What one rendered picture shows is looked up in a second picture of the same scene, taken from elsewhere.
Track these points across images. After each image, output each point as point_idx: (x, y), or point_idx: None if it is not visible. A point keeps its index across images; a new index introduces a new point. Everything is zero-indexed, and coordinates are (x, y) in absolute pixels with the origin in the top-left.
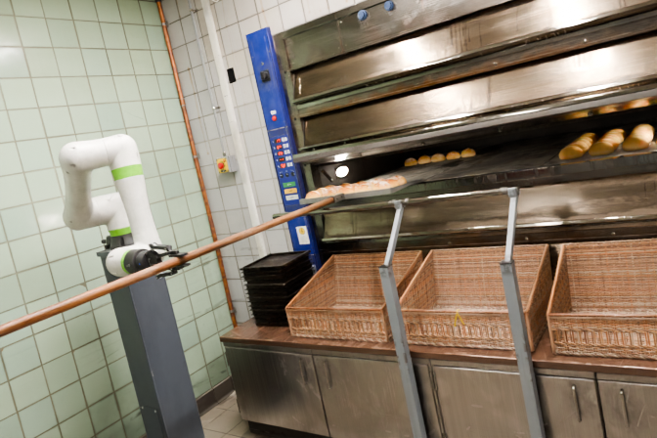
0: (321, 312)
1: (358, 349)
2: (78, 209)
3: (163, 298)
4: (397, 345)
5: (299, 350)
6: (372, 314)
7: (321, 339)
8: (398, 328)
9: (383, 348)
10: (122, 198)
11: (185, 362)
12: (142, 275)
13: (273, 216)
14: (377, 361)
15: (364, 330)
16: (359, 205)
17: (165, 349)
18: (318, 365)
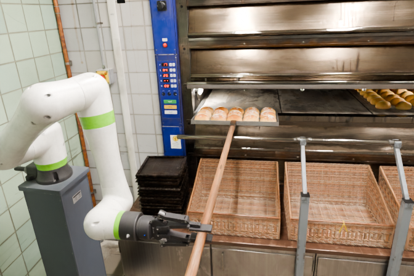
0: (222, 216)
1: (257, 246)
2: (18, 153)
3: None
4: (300, 247)
5: None
6: (270, 220)
7: (218, 235)
8: (305, 238)
9: (280, 246)
10: (95, 149)
11: (105, 270)
12: (196, 273)
13: (178, 137)
14: (271, 253)
15: (259, 231)
16: (267, 138)
17: (92, 267)
18: (215, 254)
